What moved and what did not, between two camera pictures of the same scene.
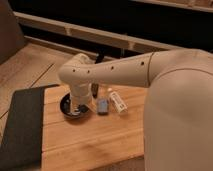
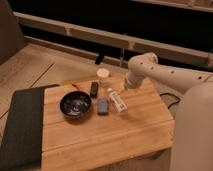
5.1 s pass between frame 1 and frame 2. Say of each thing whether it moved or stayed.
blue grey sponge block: stayed
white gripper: moved
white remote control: stayed
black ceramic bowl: stayed
